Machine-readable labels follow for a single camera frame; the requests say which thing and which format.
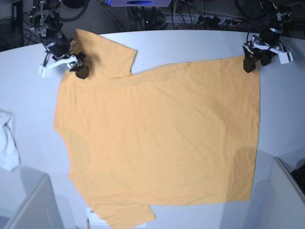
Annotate white slotted tray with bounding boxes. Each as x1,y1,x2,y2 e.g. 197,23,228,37
85,208,146,227

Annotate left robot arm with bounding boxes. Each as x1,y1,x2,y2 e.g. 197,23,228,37
243,0,293,73

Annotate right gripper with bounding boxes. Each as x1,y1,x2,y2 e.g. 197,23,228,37
42,33,89,79

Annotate grey box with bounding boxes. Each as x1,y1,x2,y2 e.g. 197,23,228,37
244,158,305,229
0,174,65,229

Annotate white cloth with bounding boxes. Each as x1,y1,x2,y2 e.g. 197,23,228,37
0,111,20,171

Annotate black keyboard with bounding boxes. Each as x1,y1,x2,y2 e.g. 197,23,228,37
291,164,305,193

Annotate grey box left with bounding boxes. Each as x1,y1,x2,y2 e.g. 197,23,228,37
0,174,65,229

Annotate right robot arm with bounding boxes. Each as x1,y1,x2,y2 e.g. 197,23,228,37
30,0,89,79

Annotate grey box right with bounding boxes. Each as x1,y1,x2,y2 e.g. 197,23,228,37
244,158,305,229

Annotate orange T-shirt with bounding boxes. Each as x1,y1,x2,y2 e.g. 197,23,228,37
54,29,260,229

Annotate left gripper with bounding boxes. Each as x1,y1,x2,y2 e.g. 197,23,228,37
243,27,285,73

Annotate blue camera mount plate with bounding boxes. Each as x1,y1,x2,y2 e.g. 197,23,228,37
106,0,172,7

